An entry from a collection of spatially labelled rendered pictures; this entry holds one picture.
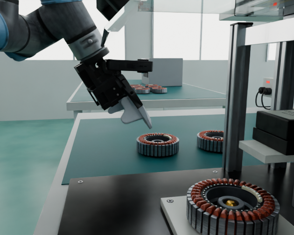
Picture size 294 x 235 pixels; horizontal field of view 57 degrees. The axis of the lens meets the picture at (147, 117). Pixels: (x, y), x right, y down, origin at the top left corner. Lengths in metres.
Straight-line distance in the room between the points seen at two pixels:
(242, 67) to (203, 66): 4.60
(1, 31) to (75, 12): 0.16
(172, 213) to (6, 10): 0.41
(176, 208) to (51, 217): 0.19
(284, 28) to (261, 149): 0.18
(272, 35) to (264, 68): 5.25
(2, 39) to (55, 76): 4.33
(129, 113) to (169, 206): 0.27
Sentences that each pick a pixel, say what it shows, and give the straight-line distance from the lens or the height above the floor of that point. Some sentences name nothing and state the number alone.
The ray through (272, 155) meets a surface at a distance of 0.34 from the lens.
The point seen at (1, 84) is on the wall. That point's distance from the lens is 5.03.
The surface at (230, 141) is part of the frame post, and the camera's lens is 0.55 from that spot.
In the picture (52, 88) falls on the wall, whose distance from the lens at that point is 4.86.
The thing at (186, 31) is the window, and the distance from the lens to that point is 5.04.
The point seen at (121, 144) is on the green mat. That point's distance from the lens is 0.79.
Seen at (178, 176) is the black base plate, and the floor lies 0.77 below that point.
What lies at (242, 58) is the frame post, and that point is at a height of 0.99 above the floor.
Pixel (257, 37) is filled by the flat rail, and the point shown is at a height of 1.02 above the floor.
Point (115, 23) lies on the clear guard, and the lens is 0.20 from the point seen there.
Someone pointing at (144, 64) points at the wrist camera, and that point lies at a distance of 0.65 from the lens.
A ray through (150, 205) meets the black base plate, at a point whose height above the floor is 0.77.
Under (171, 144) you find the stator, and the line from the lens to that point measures 0.68.
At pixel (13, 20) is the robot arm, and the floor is 1.05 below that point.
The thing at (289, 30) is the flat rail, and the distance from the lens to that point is 0.43.
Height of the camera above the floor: 0.99
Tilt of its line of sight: 12 degrees down
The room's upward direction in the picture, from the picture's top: straight up
